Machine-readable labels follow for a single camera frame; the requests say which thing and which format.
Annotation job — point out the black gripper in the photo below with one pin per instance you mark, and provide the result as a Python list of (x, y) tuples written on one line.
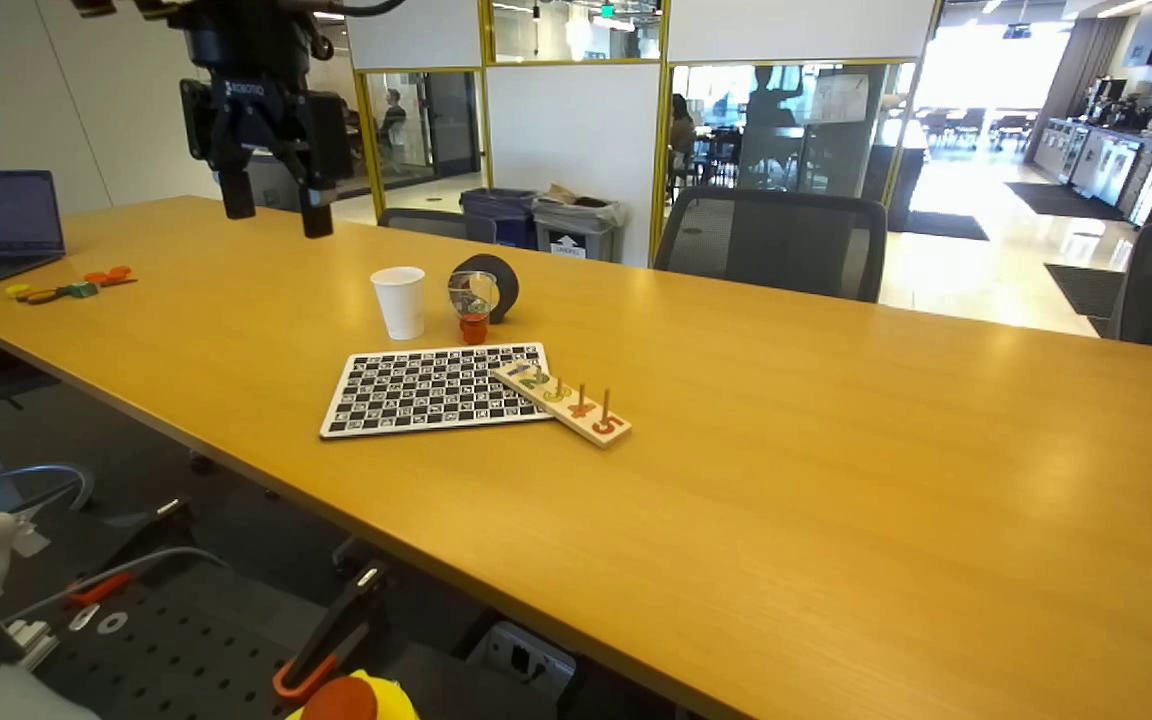
[(258, 92)]

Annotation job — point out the white paper cup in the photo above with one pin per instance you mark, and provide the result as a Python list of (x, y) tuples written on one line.
[(396, 296)]

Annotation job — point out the clear plastic cup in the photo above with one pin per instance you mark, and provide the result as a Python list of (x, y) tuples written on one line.
[(469, 321)]

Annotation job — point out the colourful toy pieces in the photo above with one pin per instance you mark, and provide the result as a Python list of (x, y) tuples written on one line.
[(75, 289)]

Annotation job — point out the black tape roll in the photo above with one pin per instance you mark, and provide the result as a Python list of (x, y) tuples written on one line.
[(486, 287)]

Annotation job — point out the checkered marker calibration board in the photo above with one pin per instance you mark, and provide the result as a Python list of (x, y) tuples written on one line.
[(425, 388)]

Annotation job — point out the wooden number peg board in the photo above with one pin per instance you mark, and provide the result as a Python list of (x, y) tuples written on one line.
[(572, 405)]

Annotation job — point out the red yellow emergency stop button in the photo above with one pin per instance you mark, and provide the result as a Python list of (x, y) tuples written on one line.
[(356, 697)]

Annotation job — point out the black office chair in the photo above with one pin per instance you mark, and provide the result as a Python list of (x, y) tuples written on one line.
[(807, 243)]

